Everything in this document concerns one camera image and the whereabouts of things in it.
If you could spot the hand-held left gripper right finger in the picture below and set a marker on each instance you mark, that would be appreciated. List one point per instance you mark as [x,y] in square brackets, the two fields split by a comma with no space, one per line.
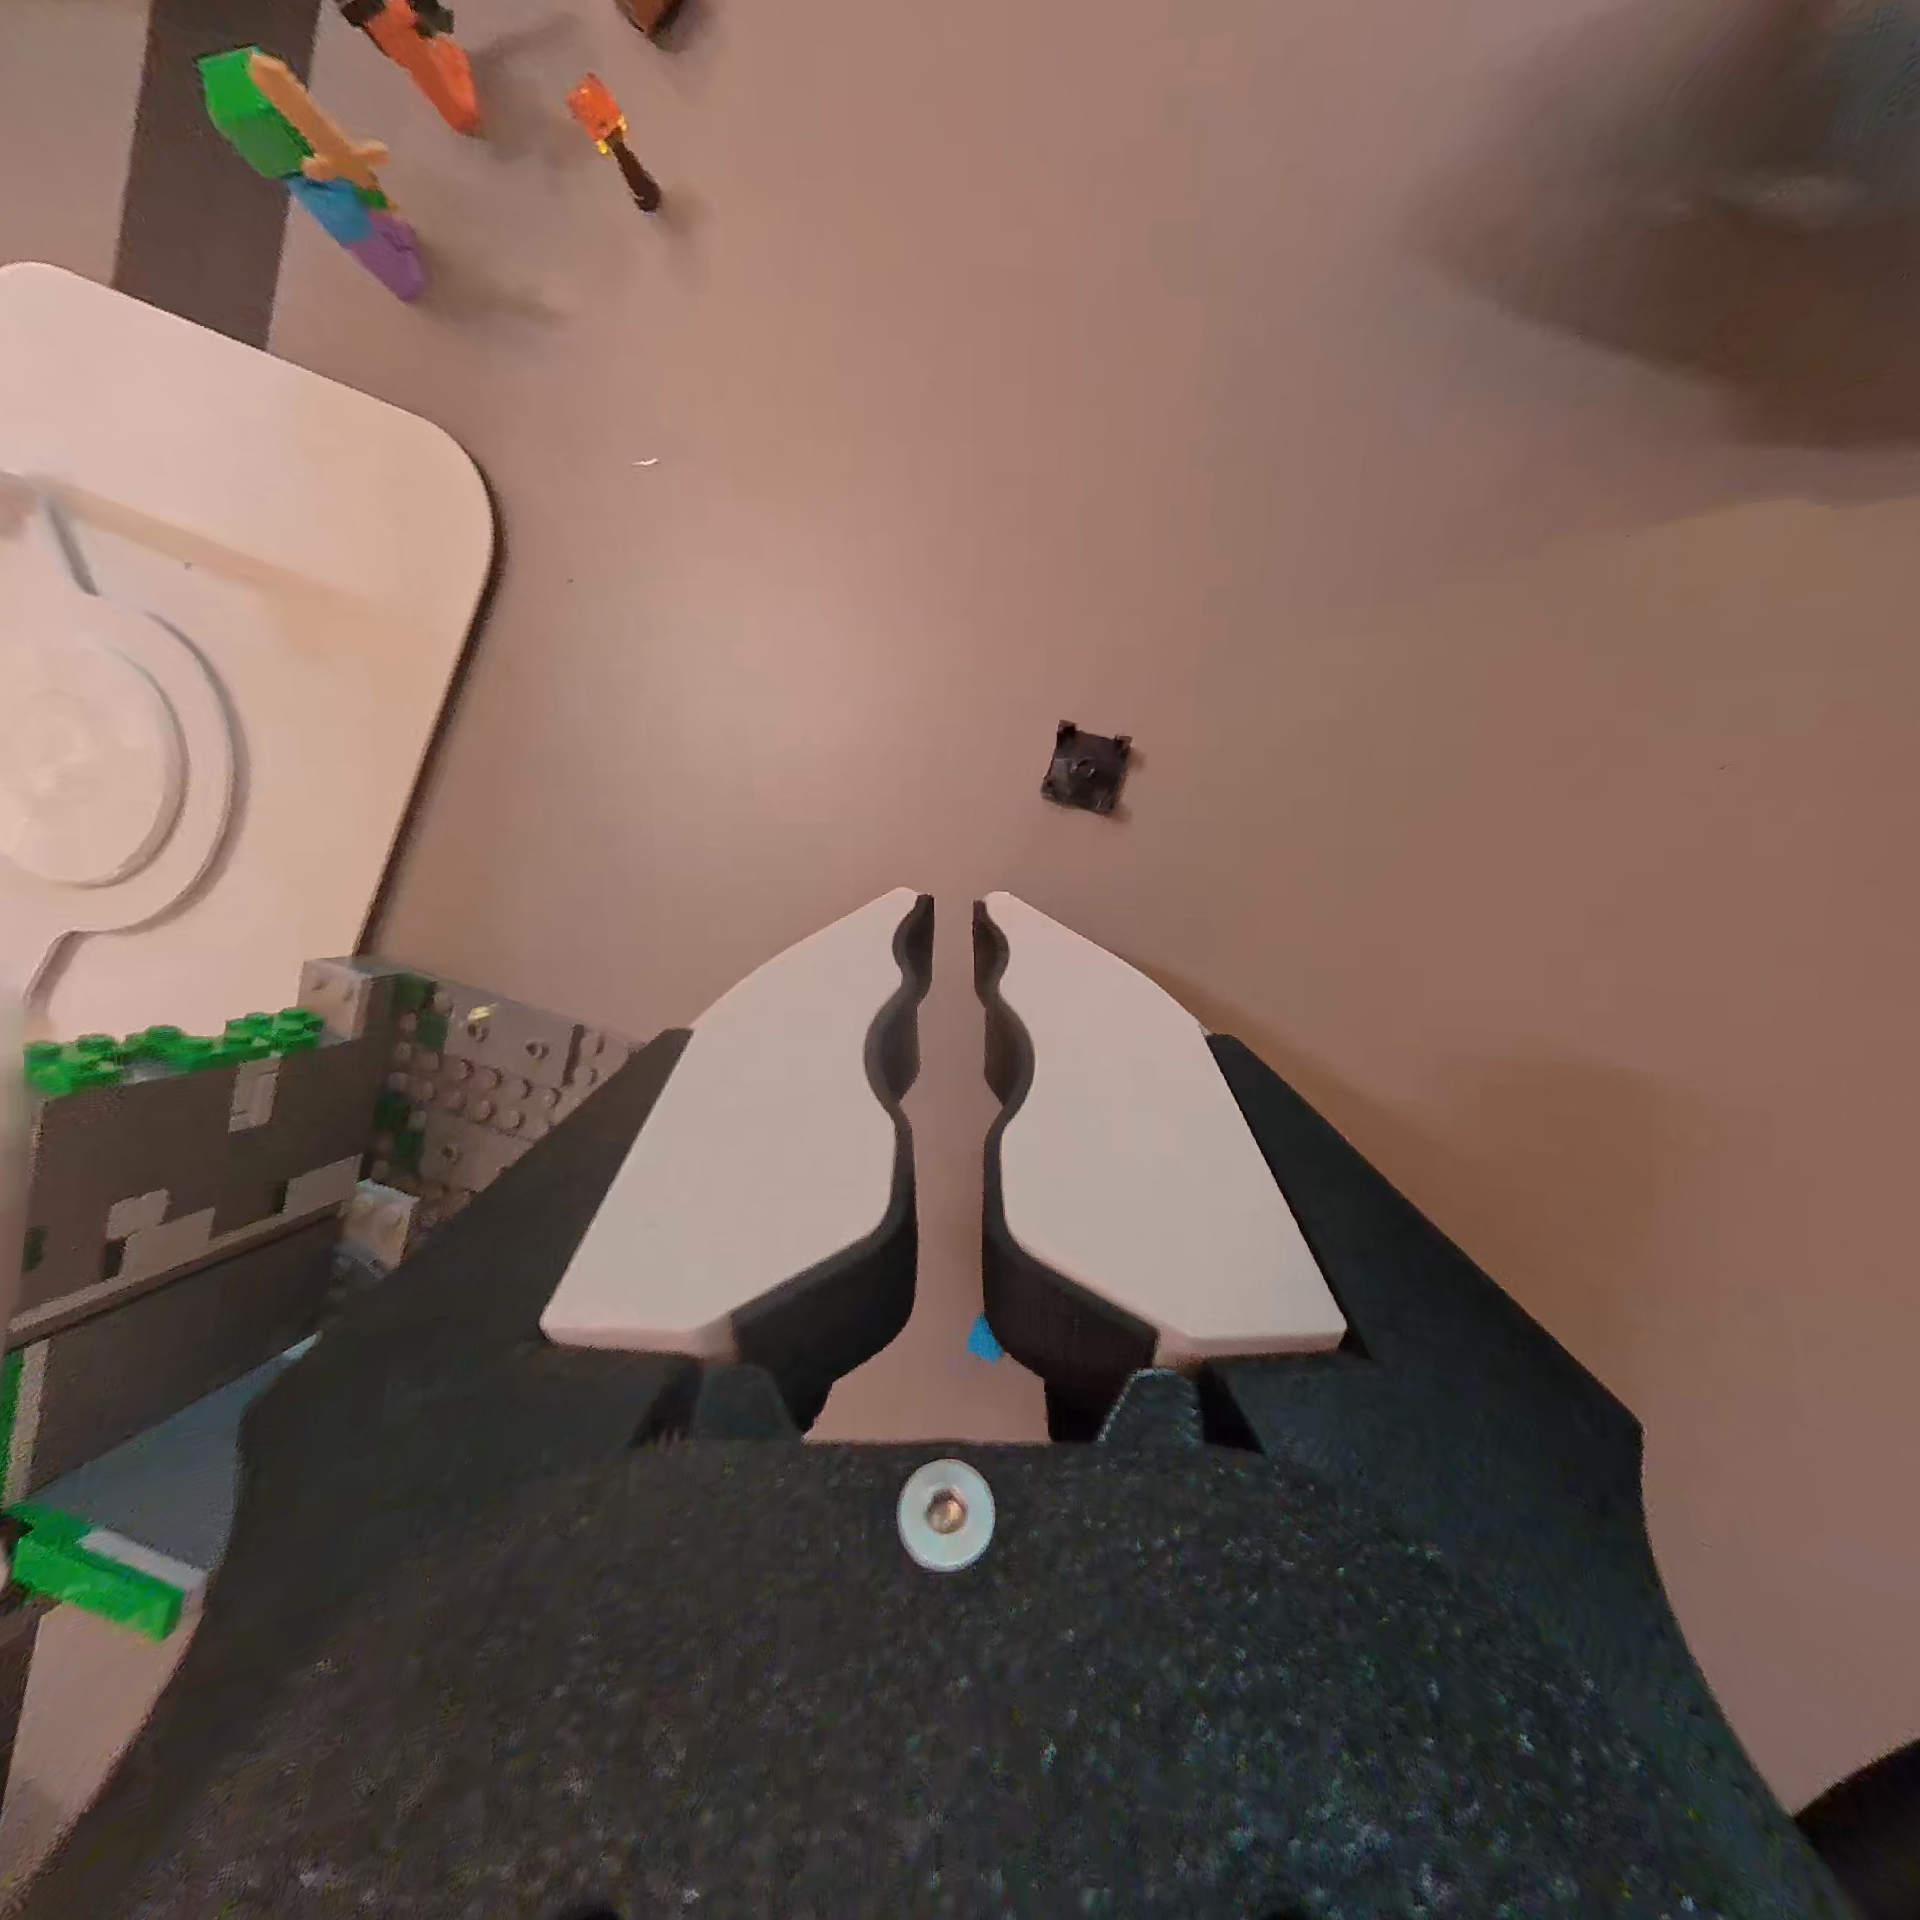
[1155,1185]

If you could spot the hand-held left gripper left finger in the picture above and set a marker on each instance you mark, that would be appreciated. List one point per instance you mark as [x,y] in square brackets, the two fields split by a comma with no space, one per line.
[751,1185]

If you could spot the small blue brick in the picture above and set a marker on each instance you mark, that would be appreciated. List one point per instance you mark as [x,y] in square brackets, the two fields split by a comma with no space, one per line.
[983,1340]

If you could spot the black clawed bracket piece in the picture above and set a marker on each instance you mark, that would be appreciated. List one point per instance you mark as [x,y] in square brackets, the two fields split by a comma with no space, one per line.
[1089,769]

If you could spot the grey toy brick building model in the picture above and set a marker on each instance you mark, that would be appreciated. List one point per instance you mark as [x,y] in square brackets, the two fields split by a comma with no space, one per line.
[181,1172]

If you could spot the white book stand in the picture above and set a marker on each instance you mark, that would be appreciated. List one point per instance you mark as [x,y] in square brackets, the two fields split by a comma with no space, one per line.
[224,599]

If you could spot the toy torch piece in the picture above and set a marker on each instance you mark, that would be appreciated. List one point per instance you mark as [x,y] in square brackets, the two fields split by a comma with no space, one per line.
[616,142]

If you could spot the green headed toy minifigure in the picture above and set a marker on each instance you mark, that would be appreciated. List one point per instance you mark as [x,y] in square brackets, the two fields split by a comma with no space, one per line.
[283,149]

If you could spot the orange toy minifigure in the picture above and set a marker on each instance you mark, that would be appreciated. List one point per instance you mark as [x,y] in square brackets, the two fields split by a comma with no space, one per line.
[428,60]

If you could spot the brown toy block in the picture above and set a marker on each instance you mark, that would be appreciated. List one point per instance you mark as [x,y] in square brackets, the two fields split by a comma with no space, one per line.
[657,12]

